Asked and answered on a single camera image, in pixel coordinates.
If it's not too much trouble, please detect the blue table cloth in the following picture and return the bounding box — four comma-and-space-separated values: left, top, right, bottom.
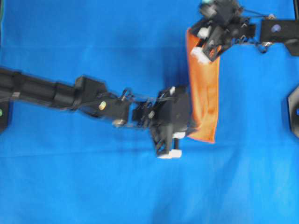
0, 0, 299, 224

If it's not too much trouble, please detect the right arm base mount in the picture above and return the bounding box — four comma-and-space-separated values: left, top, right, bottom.
287, 86, 299, 138

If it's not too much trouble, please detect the orange towel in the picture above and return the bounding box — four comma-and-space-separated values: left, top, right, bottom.
185, 28, 220, 143

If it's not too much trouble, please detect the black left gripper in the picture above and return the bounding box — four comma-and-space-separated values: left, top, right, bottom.
132, 85, 192, 160

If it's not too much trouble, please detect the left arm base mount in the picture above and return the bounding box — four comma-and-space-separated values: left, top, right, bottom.
0, 101, 11, 134

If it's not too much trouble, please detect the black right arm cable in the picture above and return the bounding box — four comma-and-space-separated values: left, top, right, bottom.
238, 7, 274, 19

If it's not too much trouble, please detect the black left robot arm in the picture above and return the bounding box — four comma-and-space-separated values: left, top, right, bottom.
0, 68, 192, 159

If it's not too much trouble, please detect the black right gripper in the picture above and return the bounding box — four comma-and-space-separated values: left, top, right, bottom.
188, 0, 256, 63

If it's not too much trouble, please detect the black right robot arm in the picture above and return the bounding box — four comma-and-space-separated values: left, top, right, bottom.
188, 0, 299, 63

